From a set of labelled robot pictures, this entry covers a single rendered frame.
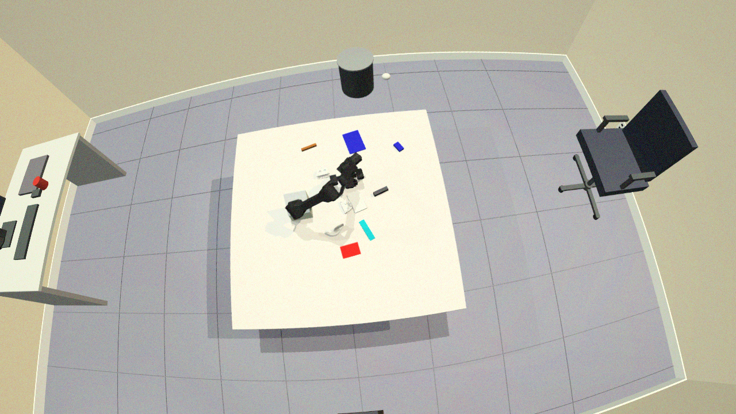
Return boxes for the blue flat rectangular plate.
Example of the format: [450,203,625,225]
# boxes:
[342,130,366,154]

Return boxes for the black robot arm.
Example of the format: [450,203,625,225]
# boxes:
[285,152,362,219]

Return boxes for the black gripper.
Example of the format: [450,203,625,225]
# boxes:
[330,168,364,186]

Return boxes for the cyan flat plate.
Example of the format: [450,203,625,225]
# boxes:
[359,219,375,241]

